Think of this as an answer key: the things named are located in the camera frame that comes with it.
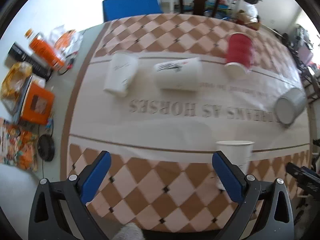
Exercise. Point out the white paper cup upside down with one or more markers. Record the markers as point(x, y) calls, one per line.
point(121, 72)

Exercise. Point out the red ribbed paper cup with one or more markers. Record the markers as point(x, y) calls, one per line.
point(240, 55)

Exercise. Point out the black round lid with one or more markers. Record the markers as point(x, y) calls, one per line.
point(46, 147)

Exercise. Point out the white paper cup with print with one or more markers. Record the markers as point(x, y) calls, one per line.
point(184, 74)

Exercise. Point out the red cardboard box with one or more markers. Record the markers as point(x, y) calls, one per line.
point(243, 18)

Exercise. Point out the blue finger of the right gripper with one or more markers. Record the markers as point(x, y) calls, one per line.
point(307, 179)

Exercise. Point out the colourful snack bag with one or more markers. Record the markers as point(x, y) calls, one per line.
point(17, 147)

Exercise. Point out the white plastic bag on table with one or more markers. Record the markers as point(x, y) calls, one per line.
point(66, 42)

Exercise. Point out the dark wooden side chair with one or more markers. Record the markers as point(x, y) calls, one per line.
point(309, 80)

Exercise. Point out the checkered brown table cloth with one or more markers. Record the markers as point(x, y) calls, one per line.
point(161, 140)

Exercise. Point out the yellow plastic bag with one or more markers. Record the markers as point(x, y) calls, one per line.
point(14, 80)

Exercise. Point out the orange box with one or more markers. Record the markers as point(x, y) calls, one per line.
point(37, 105)

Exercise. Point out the grey ribbed mug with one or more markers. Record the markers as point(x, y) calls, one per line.
point(290, 106)

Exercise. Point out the orange juice bottle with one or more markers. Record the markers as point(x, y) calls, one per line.
point(40, 46)

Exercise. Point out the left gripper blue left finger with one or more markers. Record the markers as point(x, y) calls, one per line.
point(47, 220)

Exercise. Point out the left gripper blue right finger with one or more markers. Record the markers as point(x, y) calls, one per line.
point(275, 219)

